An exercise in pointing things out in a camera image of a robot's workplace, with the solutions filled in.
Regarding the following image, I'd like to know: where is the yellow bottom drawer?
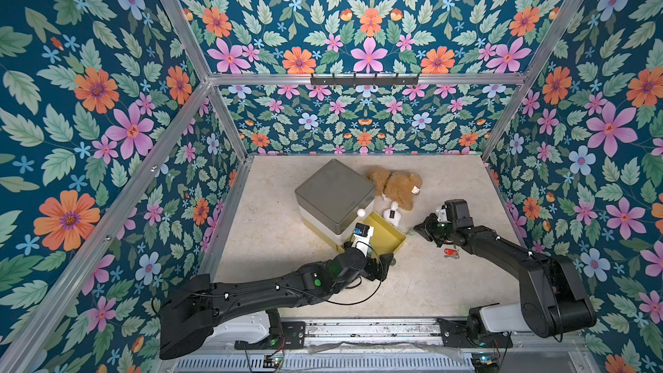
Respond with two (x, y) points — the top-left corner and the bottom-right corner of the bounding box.
(358, 212), (406, 255)

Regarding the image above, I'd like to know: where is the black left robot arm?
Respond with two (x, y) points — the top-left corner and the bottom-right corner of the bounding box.
(159, 247), (394, 360)

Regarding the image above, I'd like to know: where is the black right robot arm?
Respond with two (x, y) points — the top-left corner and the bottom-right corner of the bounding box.
(413, 200), (597, 339)

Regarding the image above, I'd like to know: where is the white yellow drawer cabinet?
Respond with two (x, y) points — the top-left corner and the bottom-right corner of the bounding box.
(299, 201), (375, 250)

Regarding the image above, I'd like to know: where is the small white plush toy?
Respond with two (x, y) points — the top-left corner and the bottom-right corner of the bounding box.
(383, 201), (402, 228)

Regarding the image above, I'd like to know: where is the brown teddy bear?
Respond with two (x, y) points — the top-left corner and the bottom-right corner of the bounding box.
(367, 167), (423, 212)

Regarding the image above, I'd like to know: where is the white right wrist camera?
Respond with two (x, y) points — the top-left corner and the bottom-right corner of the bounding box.
(435, 205), (448, 223)

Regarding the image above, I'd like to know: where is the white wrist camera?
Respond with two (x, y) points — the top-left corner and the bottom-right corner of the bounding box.
(435, 205), (448, 223)
(352, 223), (374, 257)

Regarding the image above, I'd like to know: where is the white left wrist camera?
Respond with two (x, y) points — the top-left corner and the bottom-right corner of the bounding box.
(352, 223), (374, 257)

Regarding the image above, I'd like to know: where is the aluminium front rail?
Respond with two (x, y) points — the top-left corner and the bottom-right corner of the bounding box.
(154, 318), (601, 372)

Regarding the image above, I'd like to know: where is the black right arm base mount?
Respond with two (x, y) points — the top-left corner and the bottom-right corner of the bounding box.
(436, 307), (513, 349)

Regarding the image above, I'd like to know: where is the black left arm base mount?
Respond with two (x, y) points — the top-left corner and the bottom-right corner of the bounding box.
(233, 310), (307, 351)

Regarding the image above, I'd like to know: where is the black hook rail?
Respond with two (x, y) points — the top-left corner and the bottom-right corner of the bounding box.
(309, 74), (420, 87)

